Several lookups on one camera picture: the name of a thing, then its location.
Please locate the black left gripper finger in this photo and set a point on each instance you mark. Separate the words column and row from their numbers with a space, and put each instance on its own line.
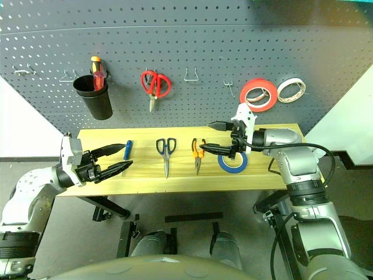
column 109, row 149
column 116, row 169

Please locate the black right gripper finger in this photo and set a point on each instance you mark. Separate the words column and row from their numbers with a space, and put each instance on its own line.
column 220, row 126
column 217, row 148

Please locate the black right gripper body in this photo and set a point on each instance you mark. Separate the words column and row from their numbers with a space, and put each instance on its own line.
column 238, row 140

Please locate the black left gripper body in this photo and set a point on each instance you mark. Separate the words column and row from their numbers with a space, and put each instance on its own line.
column 87, row 169

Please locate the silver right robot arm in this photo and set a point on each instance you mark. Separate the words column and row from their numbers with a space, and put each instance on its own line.
column 303, row 175

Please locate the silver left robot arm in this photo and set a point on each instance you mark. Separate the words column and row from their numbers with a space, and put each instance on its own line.
column 26, row 198

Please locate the grey metal pegboard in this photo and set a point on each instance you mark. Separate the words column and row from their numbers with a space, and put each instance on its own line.
column 204, row 43

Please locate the blue tape roll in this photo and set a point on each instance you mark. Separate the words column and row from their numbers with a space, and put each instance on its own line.
column 233, row 169

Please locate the black table leg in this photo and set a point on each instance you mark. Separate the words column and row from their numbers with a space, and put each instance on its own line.
column 107, row 205
column 271, row 204

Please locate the small silver peg hook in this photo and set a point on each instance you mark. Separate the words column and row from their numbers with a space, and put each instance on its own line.
column 230, row 87

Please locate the black plastic cup holder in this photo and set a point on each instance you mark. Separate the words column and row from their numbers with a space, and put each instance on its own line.
column 97, row 102

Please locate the red tape roll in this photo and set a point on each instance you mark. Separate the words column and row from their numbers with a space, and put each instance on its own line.
column 272, row 91

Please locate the black strip on floor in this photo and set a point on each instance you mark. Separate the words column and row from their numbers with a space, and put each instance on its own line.
column 193, row 217

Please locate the grey rounded robot leg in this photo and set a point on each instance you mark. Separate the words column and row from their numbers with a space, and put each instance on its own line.
column 151, row 243
column 227, row 248

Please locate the white tape roll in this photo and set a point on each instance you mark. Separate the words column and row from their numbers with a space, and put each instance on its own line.
column 302, row 87

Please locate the orange and black screwdriver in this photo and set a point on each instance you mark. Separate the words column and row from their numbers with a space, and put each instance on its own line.
column 95, row 64

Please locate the dark grey robot torso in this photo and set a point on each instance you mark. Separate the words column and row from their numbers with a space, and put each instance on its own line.
column 163, row 268

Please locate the white double prong peg hook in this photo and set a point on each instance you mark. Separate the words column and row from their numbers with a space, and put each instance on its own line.
column 20, row 70

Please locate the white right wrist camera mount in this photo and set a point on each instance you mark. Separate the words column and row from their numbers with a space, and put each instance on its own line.
column 247, row 116

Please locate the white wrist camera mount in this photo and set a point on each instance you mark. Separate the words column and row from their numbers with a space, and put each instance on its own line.
column 68, row 148
column 247, row 116

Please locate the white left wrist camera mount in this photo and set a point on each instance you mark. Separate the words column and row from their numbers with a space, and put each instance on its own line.
column 68, row 148

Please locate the black metal frame bracket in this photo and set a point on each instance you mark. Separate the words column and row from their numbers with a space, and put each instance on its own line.
column 126, row 236

